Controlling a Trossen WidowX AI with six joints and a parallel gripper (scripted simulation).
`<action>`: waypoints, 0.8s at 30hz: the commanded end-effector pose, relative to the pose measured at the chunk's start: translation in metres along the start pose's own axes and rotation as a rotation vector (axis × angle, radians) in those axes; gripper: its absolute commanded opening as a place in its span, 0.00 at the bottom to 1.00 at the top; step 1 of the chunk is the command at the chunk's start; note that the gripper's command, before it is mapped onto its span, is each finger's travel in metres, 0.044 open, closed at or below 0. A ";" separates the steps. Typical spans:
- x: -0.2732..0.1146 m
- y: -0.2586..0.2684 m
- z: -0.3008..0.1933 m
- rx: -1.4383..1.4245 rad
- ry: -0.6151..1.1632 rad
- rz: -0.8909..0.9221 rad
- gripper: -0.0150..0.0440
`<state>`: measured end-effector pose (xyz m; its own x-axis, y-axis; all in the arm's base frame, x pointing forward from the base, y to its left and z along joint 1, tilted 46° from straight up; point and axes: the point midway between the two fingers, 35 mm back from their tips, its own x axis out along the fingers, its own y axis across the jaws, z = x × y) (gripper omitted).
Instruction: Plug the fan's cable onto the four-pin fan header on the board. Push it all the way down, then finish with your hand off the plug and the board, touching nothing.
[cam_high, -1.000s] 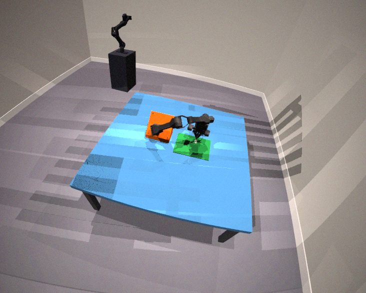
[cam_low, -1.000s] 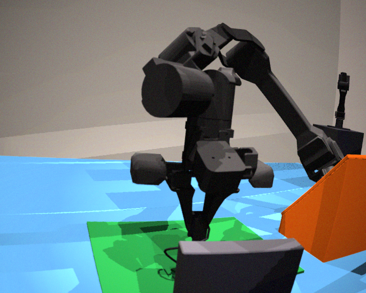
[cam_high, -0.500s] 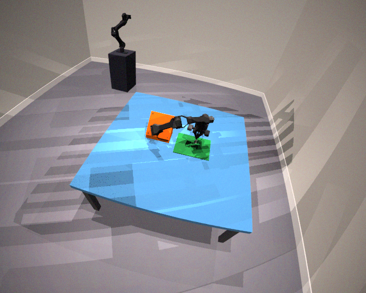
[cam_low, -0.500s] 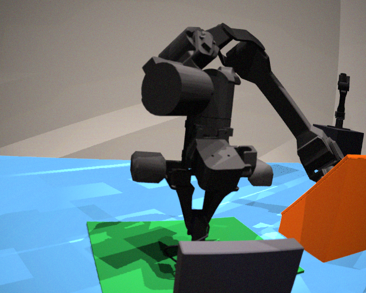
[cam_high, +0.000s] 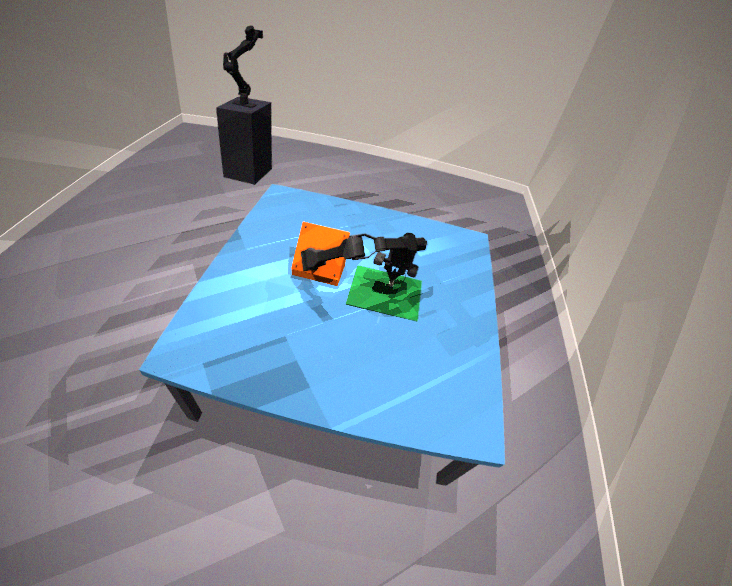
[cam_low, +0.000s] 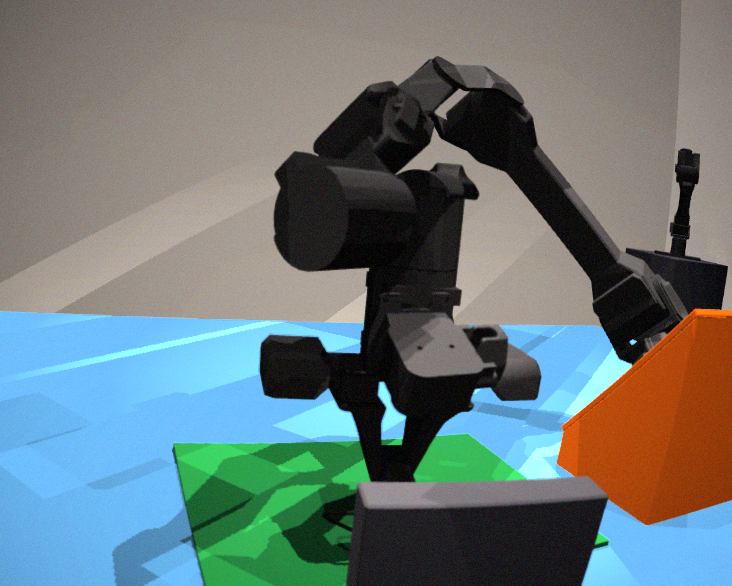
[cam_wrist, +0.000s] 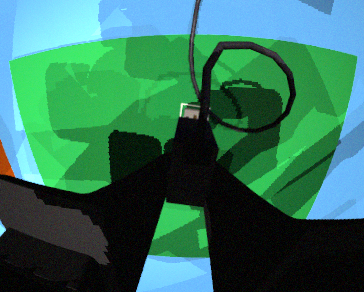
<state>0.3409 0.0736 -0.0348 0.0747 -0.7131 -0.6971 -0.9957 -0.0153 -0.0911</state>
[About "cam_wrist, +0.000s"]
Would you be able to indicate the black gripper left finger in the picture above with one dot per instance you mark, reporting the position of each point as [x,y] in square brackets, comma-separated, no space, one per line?
[115,224]

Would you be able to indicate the green circuit board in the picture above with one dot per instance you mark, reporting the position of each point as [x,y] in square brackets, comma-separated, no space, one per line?
[96,112]

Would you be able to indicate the black cable with plug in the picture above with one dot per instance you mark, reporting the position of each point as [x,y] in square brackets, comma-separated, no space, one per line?
[194,149]

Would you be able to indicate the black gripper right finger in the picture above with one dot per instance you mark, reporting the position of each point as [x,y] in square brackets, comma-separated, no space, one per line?
[252,243]

